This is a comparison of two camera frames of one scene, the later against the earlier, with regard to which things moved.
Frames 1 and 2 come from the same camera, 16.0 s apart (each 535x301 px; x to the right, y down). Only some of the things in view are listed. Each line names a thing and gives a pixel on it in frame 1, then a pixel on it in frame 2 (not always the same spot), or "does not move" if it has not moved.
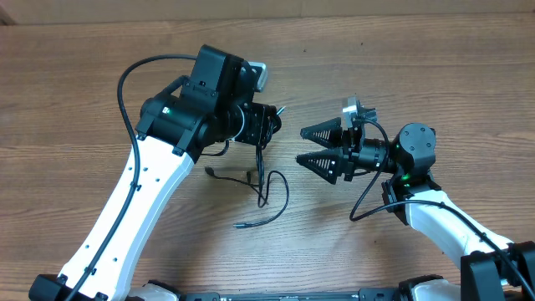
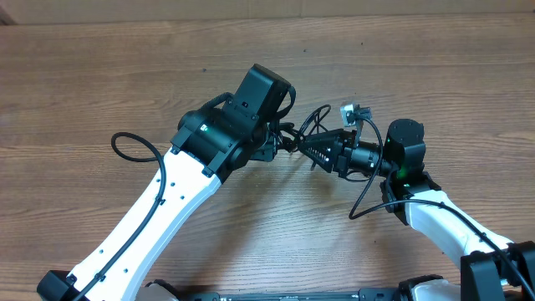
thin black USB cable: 263,192 to 320,113
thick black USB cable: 276,126 to 289,144
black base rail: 364,294 does not move
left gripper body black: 253,124 to 268,149
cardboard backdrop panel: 60,12 does not move
